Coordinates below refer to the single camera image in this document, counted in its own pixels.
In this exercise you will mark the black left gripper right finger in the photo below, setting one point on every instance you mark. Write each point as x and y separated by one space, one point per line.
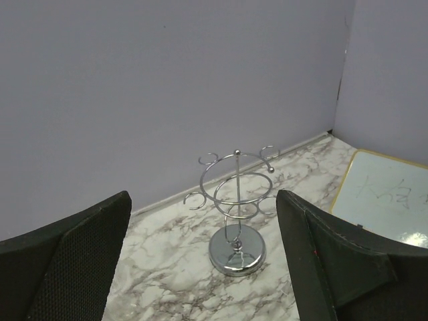
340 271

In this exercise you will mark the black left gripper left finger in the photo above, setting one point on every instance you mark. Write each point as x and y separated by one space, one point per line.
64 270

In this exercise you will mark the chrome wine glass rack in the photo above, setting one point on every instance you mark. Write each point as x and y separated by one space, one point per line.
236 249

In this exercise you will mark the small wood-framed whiteboard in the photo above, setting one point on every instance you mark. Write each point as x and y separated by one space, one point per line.
386 196

